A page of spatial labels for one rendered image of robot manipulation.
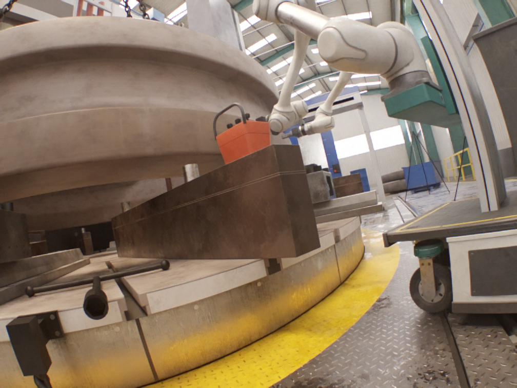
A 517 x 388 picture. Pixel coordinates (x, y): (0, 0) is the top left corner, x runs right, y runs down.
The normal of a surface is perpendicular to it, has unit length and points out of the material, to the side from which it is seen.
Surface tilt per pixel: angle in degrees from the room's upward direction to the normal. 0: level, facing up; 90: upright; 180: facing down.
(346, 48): 126
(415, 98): 90
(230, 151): 97
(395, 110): 90
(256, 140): 97
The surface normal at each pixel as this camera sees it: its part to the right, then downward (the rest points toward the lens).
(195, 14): -0.42, 0.03
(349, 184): -0.04, -0.06
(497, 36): -0.80, 0.13
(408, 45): 0.27, -0.11
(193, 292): 0.58, -0.17
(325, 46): -0.88, 0.24
